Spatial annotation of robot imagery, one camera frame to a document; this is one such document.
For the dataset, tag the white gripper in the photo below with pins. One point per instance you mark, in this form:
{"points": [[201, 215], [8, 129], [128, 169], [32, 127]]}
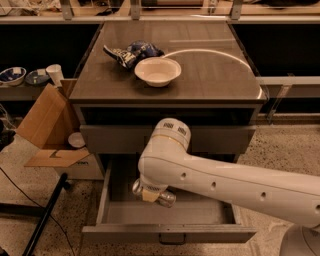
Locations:
{"points": [[152, 188]]}

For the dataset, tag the silver blue redbull can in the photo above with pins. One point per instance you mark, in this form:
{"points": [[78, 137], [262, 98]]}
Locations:
{"points": [[166, 198]]}

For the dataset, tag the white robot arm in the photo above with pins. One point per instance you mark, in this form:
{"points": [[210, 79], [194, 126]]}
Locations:
{"points": [[289, 196]]}

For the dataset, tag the open middle drawer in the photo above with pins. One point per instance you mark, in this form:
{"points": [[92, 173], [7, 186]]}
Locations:
{"points": [[122, 217]]}

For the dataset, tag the upper grey drawer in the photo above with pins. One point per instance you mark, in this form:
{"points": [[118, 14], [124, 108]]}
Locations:
{"points": [[129, 139]]}

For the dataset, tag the grey drawer cabinet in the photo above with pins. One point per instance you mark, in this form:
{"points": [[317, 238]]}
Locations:
{"points": [[203, 79]]}

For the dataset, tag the white box under cardboard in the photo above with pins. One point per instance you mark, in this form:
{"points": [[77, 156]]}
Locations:
{"points": [[84, 169]]}

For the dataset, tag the brown cardboard box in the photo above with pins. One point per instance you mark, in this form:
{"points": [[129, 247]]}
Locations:
{"points": [[48, 125]]}

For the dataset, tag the black metal stand leg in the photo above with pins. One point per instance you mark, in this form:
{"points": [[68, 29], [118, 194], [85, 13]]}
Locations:
{"points": [[42, 212]]}

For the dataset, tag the blue chip bag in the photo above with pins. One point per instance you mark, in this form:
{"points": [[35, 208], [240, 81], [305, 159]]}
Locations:
{"points": [[134, 53]]}

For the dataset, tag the white paper cup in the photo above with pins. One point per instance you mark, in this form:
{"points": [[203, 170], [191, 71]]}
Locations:
{"points": [[55, 73]]}

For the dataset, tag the blue bowl with card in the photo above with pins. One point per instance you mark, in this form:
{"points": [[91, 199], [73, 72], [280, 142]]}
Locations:
{"points": [[37, 78]]}

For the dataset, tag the blue white bowl left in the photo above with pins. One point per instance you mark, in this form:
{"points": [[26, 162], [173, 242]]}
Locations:
{"points": [[13, 76]]}

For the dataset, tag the black lower drawer handle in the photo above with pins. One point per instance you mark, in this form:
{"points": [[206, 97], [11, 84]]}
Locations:
{"points": [[172, 239]]}

